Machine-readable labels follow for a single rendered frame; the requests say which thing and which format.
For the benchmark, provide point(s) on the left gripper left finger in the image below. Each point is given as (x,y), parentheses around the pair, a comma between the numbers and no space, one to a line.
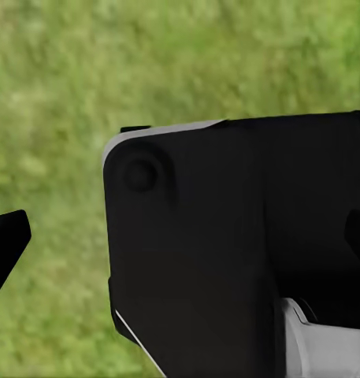
(15,234)

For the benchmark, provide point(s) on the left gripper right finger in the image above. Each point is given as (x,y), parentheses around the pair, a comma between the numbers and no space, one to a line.
(352,231)

